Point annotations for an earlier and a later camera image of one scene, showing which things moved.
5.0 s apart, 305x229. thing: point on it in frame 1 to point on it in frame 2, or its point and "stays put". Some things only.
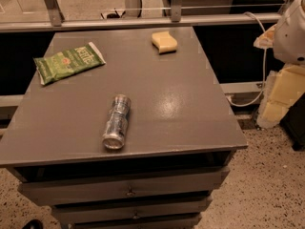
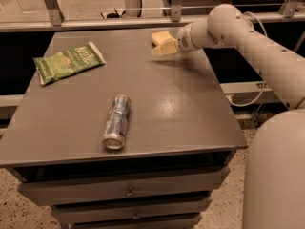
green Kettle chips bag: (59, 65) stays put
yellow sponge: (164, 42) stays put
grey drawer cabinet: (120, 128) stays put
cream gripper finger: (266, 40) to (167, 48)
